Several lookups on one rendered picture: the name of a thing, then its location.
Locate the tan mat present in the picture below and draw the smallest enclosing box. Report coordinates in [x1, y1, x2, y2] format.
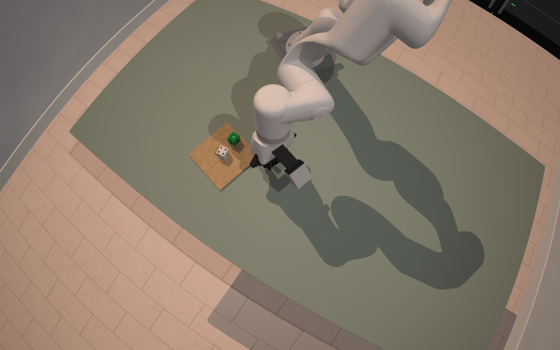
[189, 123, 254, 191]

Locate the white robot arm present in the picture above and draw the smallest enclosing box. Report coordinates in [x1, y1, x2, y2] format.
[253, 0, 452, 189]

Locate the green die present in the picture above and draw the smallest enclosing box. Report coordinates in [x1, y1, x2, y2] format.
[227, 132, 241, 146]

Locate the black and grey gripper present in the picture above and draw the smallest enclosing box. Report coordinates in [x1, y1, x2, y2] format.
[249, 124, 296, 170]

